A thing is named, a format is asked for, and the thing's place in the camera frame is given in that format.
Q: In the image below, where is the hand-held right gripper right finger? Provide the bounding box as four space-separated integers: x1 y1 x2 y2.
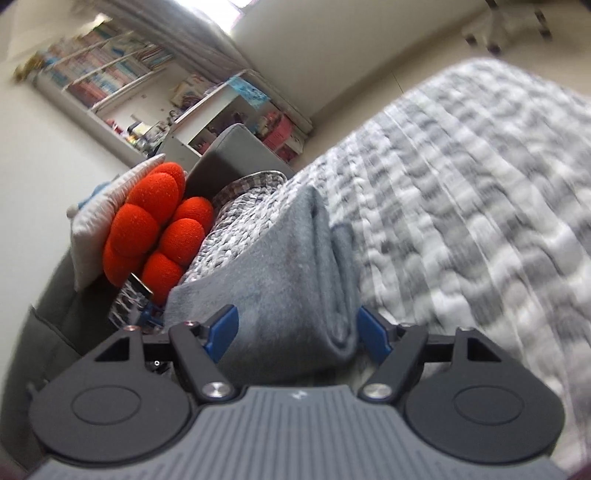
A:
359 305 504 403

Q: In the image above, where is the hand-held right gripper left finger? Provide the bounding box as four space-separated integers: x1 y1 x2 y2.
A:
88 305 240 402

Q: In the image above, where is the grey knit sweater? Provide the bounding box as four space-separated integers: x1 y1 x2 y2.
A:
164 185 361 386

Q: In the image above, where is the blue phone stand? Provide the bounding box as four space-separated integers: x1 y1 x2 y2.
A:
134 305 167 333

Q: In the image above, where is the smartphone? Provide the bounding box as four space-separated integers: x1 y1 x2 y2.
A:
107 272 155 328

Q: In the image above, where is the red knotted cushion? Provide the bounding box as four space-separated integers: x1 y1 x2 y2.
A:
102 161 215 305

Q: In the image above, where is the white pillow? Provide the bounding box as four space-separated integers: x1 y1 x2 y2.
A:
67 154 167 292

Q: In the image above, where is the grey white quilted blanket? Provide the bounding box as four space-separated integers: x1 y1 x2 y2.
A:
178 58 591 480

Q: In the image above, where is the grey sofa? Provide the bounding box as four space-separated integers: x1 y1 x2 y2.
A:
9 124 296 462

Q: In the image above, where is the blue plush toy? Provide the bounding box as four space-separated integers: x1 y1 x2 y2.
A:
67 182 114 217

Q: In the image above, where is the white printed box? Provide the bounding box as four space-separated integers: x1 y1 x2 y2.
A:
281 134 308 164

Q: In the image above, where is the pink plastic basket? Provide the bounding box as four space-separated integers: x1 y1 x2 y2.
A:
261 113 296 151

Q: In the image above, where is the blue printed plastic bag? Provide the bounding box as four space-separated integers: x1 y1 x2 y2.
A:
226 76 271 104

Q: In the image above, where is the white bookshelf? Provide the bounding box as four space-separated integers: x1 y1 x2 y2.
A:
14 14 218 153

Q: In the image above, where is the row of books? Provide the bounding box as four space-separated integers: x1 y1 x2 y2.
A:
44 23 174 104

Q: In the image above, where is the white office chair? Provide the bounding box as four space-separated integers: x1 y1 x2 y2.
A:
462 0 555 56

